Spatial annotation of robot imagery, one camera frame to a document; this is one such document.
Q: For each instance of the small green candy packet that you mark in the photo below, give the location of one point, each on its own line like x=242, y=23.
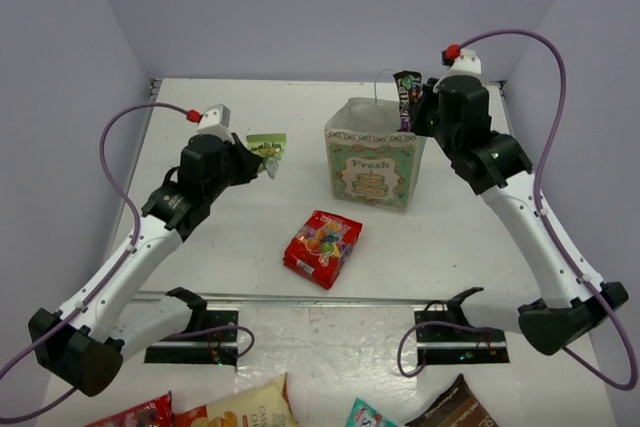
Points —
x=270, y=148

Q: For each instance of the decorated paper bag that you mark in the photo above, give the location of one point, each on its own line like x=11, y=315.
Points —
x=370, y=160

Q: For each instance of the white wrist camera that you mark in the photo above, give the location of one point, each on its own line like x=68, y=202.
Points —
x=461, y=62
x=214, y=121

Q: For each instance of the teal snack packet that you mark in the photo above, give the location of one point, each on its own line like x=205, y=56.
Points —
x=363, y=414

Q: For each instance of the dark brown snack bag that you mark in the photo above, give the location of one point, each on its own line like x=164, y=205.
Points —
x=456, y=407

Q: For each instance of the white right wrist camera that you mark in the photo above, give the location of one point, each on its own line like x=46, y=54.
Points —
x=461, y=62

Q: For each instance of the red fruit candy bag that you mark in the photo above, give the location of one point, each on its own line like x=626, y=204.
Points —
x=321, y=247

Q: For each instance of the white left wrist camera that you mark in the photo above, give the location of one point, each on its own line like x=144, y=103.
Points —
x=214, y=121

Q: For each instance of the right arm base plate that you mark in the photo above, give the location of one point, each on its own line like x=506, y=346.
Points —
x=442, y=345

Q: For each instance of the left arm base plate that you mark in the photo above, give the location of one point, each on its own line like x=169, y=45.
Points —
x=213, y=349

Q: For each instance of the red snack bag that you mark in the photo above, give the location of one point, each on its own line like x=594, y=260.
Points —
x=156, y=412

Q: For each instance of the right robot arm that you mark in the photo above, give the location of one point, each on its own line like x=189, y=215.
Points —
x=574, y=298

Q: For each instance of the brown m&m packet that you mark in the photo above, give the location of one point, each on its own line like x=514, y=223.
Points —
x=409, y=88

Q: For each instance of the cream cassava chips bag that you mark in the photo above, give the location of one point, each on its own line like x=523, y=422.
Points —
x=264, y=406

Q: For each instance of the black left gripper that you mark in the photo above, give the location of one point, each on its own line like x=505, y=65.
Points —
x=242, y=162

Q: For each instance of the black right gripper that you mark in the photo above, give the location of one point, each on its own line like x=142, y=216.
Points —
x=420, y=107

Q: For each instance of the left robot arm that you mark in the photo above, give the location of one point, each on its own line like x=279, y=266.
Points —
x=85, y=342

